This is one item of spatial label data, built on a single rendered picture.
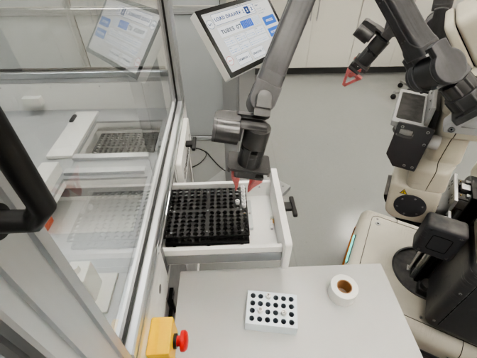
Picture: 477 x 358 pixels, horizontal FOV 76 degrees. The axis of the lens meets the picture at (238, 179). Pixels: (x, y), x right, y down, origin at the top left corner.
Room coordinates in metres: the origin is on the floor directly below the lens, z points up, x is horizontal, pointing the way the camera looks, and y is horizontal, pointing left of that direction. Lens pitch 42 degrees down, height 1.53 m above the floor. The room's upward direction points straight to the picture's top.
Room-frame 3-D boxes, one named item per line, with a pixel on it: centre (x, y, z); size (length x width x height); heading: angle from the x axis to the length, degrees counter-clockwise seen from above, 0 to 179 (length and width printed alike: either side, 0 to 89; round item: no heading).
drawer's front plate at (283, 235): (0.58, -0.11, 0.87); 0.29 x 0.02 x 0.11; 3
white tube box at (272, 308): (0.34, -0.08, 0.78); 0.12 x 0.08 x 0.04; 84
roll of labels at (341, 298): (0.40, -0.27, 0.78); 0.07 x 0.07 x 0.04
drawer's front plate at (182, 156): (0.88, 0.20, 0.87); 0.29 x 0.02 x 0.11; 3
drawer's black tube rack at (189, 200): (0.57, 0.09, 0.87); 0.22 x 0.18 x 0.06; 93
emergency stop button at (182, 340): (0.24, 0.12, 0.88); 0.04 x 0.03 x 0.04; 3
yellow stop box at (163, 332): (0.24, 0.15, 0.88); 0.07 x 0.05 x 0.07; 3
